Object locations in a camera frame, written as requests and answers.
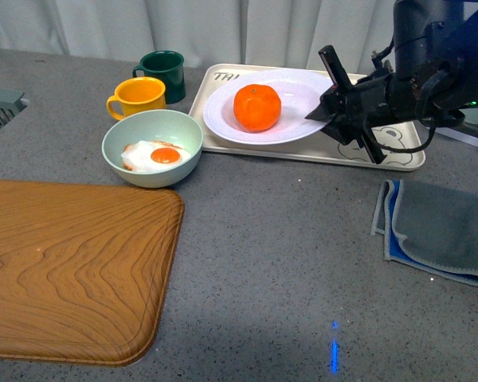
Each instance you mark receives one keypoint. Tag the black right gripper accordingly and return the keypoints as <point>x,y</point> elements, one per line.
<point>350,111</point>

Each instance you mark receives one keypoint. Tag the white ribbed plate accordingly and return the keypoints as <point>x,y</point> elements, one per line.
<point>299,91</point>

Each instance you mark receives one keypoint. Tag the orange mandarin fruit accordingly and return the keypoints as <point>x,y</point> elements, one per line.
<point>257,107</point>

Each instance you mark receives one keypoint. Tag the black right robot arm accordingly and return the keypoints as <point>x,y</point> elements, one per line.
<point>428,73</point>

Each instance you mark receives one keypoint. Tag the cream bear tray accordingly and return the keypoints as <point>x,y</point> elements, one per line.
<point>316,147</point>

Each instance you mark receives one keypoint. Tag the grey curtain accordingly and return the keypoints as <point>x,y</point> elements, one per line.
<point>270,33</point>

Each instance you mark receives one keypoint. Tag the grey blue cloth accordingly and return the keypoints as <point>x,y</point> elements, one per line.
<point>429,227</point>

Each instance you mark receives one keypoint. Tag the dark green enamel mug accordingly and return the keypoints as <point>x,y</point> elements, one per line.
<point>166,66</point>

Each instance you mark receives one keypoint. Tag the light green bowl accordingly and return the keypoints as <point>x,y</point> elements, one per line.
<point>160,125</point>

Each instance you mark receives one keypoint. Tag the toy fried egg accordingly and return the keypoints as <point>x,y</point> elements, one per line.
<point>152,156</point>

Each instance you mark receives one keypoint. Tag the yellow enamel mug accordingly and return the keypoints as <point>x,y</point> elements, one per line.
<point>136,95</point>

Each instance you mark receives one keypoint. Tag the wooden cutting board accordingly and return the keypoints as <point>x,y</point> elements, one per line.
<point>84,270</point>

